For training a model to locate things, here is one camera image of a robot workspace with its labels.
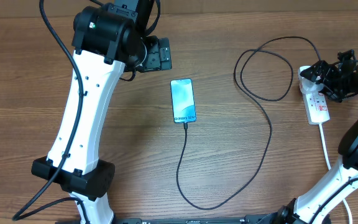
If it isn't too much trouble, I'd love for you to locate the smartphone with light screen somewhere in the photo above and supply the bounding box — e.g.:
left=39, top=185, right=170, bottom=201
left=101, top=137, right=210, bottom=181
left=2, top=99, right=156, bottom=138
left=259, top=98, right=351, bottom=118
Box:
left=170, top=78, right=196, bottom=123

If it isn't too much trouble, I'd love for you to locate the black charging cable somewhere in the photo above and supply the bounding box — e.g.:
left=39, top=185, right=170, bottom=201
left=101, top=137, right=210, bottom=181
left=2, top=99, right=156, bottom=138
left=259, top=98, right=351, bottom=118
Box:
left=175, top=36, right=323, bottom=211

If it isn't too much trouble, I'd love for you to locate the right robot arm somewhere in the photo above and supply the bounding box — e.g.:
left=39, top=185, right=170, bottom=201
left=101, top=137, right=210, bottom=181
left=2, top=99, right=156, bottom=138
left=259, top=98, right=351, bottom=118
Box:
left=263, top=50, right=358, bottom=223

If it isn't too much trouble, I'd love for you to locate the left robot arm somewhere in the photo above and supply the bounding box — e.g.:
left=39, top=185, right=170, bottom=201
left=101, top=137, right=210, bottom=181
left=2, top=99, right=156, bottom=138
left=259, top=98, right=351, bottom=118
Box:
left=32, top=0, right=172, bottom=223

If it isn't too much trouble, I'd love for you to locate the white charger plug adapter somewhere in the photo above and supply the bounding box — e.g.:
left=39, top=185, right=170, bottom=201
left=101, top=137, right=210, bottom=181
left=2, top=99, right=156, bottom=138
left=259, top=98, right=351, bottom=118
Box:
left=300, top=77, right=324, bottom=94

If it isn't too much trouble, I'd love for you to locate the white power strip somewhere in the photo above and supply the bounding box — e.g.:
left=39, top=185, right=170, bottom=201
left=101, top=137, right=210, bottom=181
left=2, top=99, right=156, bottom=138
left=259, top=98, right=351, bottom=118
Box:
left=298, top=66, right=330, bottom=125

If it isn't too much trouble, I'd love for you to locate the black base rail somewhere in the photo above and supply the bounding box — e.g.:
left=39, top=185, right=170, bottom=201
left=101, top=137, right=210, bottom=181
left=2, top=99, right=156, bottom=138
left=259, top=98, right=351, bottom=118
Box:
left=113, top=213, right=277, bottom=224

